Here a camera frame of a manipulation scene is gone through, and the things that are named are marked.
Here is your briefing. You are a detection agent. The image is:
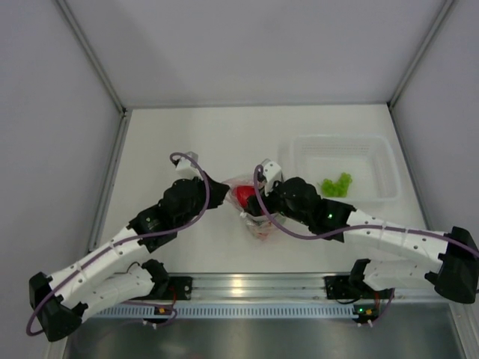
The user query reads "grey slotted cable duct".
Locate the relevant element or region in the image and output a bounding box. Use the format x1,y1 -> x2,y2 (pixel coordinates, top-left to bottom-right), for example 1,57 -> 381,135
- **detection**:
94,303 -> 373,319

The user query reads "aluminium frame post left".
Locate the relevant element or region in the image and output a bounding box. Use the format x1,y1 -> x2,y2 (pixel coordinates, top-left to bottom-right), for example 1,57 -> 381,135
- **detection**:
55,0 -> 130,117

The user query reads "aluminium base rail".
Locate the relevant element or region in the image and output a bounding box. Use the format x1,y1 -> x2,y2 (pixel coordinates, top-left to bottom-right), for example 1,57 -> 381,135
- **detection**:
123,272 -> 465,302

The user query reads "clear zip top bag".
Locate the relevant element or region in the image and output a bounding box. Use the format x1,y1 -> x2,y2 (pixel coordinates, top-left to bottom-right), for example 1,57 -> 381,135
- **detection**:
223,174 -> 278,240

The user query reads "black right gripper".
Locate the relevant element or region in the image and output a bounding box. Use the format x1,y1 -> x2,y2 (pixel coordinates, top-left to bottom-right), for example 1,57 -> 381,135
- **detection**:
244,178 -> 312,227

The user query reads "red fake food piece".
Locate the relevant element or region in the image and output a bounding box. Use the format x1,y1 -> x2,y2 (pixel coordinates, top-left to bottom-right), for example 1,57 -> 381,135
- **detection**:
232,185 -> 254,208

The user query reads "aluminium frame post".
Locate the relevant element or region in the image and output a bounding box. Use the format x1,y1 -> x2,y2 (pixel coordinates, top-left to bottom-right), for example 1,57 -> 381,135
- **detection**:
55,0 -> 130,117
387,0 -> 458,113

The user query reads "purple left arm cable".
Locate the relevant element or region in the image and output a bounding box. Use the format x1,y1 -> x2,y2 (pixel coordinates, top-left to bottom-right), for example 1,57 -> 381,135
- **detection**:
25,152 -> 210,335

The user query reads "aluminium frame post right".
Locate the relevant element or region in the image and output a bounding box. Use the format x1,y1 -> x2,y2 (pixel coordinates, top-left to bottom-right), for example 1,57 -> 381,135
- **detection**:
387,0 -> 458,113

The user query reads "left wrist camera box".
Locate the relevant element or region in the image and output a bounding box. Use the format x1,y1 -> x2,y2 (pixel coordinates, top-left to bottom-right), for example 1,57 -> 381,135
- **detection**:
170,153 -> 201,180

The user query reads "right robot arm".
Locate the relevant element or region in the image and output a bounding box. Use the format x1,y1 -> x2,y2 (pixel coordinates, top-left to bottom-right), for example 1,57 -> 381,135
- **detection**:
248,174 -> 478,304

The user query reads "white perforated plastic basket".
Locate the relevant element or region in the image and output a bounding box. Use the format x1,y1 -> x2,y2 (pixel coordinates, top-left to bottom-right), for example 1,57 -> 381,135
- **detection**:
278,135 -> 401,204

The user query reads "green fake grapes bunch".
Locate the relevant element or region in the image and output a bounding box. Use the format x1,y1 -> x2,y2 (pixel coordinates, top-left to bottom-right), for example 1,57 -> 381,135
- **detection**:
320,173 -> 353,198

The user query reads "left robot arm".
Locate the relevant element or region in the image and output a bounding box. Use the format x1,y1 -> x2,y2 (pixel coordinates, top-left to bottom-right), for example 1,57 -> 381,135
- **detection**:
28,177 -> 229,343

